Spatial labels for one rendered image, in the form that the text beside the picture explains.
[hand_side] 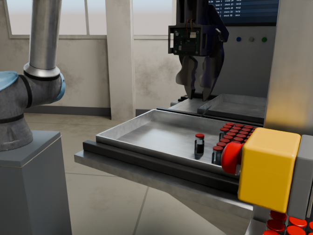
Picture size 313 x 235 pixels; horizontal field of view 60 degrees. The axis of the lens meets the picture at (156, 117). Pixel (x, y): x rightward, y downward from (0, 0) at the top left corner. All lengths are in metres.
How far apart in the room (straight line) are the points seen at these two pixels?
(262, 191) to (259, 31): 1.14
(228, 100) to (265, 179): 0.80
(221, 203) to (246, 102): 0.66
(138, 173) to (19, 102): 0.55
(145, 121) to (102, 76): 3.00
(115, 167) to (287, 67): 0.37
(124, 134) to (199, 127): 0.22
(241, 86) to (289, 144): 1.13
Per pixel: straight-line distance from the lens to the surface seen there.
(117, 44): 3.50
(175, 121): 0.82
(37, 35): 0.95
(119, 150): 0.60
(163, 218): 1.86
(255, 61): 1.42
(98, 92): 3.85
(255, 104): 1.08
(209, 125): 0.78
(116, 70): 3.53
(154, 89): 3.65
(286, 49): 0.38
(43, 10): 0.92
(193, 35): 0.50
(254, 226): 0.45
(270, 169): 0.32
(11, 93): 0.96
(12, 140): 0.99
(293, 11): 0.38
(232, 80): 1.46
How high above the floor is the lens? 1.15
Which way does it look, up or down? 18 degrees down
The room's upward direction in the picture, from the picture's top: straight up
